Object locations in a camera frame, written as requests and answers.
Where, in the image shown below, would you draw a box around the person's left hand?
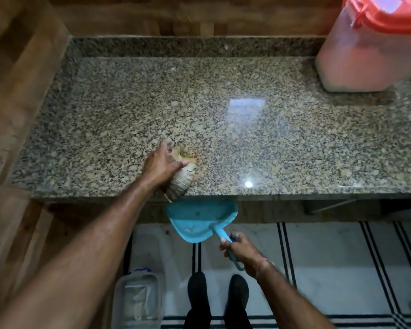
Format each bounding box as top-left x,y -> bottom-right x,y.
141,139 -> 189,187

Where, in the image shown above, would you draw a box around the person's right hand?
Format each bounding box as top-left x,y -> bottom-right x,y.
219,231 -> 270,280

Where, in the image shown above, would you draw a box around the straw hand broom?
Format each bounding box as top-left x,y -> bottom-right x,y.
162,142 -> 198,203

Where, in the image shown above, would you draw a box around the blue plastic dustpan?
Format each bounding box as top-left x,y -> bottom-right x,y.
166,200 -> 245,272

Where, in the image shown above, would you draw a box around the person's left forearm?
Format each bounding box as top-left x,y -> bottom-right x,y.
0,175 -> 161,329

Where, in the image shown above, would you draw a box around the person's right forearm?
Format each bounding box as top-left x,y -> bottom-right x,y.
256,260 -> 336,329

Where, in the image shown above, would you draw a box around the red thread wristband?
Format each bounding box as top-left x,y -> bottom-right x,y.
254,258 -> 275,280

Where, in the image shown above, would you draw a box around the person's right black shoe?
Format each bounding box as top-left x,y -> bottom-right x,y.
224,274 -> 253,329

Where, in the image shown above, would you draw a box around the person's black shoe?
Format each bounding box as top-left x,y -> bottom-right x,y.
184,271 -> 212,329
224,274 -> 253,329

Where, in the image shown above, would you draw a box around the person's left black shoe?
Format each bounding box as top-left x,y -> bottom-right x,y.
184,271 -> 212,329

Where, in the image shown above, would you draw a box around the clear plastic storage box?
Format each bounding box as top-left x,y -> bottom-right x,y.
110,268 -> 162,329

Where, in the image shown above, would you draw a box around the clear container with red lid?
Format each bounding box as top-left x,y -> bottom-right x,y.
315,0 -> 411,93

